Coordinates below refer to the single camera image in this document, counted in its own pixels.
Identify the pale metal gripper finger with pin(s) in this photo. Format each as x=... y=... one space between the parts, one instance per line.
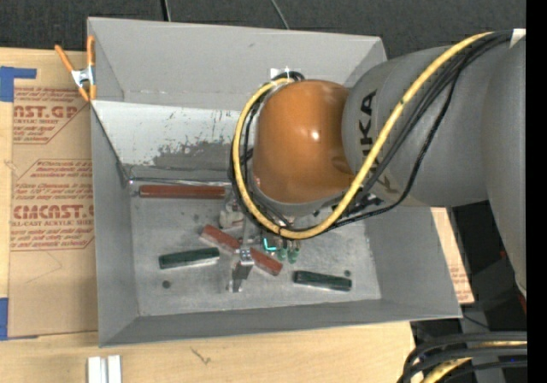
x=242 y=270
x=231 y=218

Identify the red-brown flat block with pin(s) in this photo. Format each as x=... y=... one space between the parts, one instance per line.
x=218 y=238
x=181 y=191

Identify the dark green flat block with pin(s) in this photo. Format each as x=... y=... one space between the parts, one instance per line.
x=188 y=258
x=322 y=281

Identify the grey metal bin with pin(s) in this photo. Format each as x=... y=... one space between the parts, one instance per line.
x=179 y=300

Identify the brown cardboard board red print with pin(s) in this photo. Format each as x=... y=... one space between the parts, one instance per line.
x=51 y=270

